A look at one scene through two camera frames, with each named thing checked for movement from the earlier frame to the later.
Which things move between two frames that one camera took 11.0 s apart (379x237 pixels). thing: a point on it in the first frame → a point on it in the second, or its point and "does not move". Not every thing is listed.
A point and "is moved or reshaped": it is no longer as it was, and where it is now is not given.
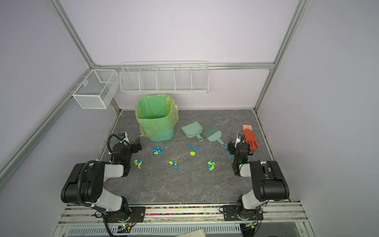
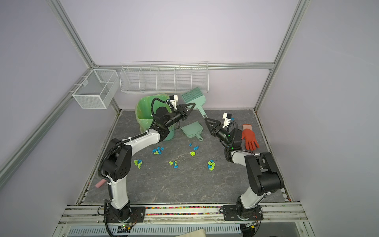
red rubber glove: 250,136 does not move
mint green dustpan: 192,130 does not move
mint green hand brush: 212,134 is moved or reshaped
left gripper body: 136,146 → 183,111
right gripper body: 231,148 → 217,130
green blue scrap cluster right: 211,164 does not move
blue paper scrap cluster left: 158,151 does not move
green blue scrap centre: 174,164 does not move
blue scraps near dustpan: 195,148 does not move
